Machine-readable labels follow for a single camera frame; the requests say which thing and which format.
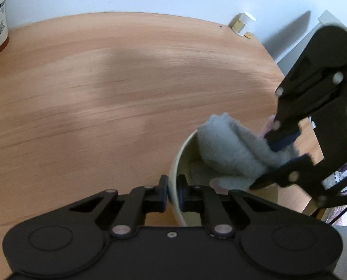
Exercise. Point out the grey pink cleaning cloth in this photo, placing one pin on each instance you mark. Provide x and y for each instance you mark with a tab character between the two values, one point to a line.
232	157

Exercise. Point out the small white pill bottle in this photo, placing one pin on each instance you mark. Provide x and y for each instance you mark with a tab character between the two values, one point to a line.
242	23

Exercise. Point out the pale green bowl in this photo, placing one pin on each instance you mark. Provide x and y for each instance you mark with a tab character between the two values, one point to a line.
244	208

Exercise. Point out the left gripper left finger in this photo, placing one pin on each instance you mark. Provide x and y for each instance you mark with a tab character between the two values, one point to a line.
137	204

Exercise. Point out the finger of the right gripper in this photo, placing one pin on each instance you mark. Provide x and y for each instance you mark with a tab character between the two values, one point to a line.
285	175
279	136

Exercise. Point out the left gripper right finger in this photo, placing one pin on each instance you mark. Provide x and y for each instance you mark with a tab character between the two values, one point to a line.
204	201

